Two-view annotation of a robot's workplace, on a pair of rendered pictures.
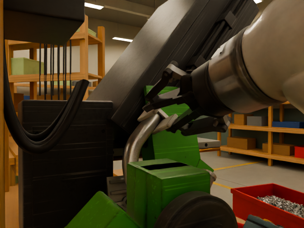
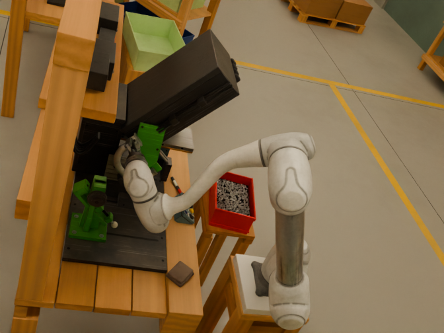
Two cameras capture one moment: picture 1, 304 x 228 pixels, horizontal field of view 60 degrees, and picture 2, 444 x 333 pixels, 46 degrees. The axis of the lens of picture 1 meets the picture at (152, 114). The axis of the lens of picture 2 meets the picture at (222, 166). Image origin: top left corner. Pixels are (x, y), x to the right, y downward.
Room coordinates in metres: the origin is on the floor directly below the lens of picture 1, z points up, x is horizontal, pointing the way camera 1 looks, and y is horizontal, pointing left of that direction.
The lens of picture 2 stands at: (-1.19, -0.60, 2.54)
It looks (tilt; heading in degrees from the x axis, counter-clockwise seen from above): 36 degrees down; 7
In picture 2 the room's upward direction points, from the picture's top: 24 degrees clockwise
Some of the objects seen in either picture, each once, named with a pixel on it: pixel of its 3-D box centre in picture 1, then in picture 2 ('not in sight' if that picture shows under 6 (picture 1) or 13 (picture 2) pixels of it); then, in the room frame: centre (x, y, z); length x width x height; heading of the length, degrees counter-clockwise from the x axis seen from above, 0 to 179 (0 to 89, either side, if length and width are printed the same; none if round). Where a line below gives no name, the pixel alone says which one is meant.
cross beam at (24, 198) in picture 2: not in sight; (50, 101); (0.46, 0.38, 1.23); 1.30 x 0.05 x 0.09; 28
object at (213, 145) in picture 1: (149, 146); (152, 133); (0.75, 0.01, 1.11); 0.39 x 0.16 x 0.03; 118
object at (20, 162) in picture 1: (60, 169); (100, 127); (0.66, 0.23, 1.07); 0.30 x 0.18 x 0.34; 28
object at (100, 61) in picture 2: not in sight; (97, 70); (0.27, 0.11, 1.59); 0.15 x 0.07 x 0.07; 28
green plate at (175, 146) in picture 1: (166, 131); (147, 142); (0.60, -0.03, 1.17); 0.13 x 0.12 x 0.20; 28
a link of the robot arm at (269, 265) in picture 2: not in sight; (287, 260); (0.49, -0.81, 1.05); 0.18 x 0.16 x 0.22; 19
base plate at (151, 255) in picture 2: not in sight; (120, 175); (0.63, 0.06, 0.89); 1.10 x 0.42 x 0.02; 28
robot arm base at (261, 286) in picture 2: not in sight; (273, 274); (0.51, -0.79, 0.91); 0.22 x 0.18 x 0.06; 27
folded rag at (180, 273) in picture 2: not in sight; (180, 273); (0.26, -0.44, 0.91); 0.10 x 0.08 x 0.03; 169
